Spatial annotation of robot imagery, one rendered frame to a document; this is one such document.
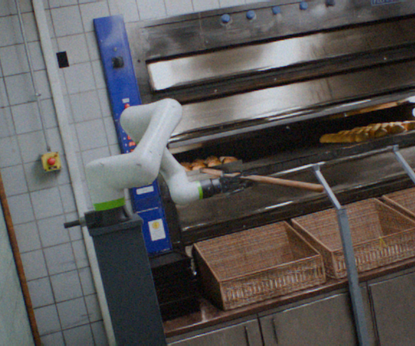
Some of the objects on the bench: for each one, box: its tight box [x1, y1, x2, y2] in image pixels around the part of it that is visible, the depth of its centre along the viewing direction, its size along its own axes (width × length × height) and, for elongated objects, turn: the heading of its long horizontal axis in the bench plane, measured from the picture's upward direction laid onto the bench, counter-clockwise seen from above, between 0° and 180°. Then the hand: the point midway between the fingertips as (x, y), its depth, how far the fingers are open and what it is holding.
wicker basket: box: [291, 198, 415, 280], centre depth 348 cm, size 49×56×28 cm
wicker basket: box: [193, 221, 326, 311], centre depth 335 cm, size 49×56×28 cm
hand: (251, 178), depth 306 cm, fingers open, 3 cm apart
